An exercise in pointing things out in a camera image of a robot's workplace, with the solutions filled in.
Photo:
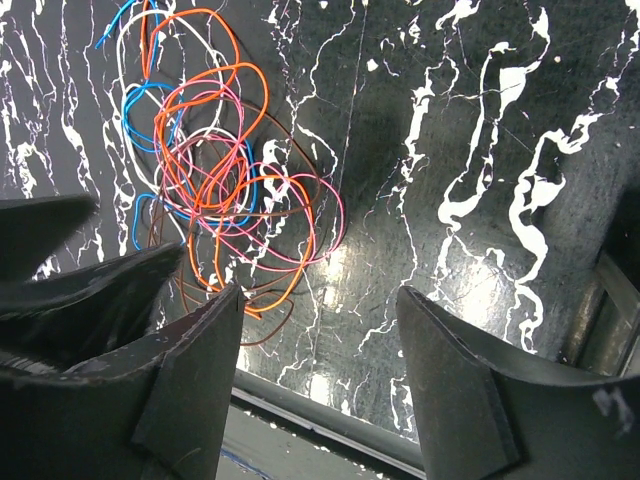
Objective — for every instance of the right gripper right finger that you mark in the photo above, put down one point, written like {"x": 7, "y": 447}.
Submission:
{"x": 485, "y": 409}

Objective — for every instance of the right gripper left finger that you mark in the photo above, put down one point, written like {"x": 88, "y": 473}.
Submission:
{"x": 155, "y": 408}

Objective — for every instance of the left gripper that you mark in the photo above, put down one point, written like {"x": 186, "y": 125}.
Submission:
{"x": 58, "y": 322}

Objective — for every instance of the black marble pattern mat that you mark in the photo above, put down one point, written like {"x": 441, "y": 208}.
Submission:
{"x": 487, "y": 153}

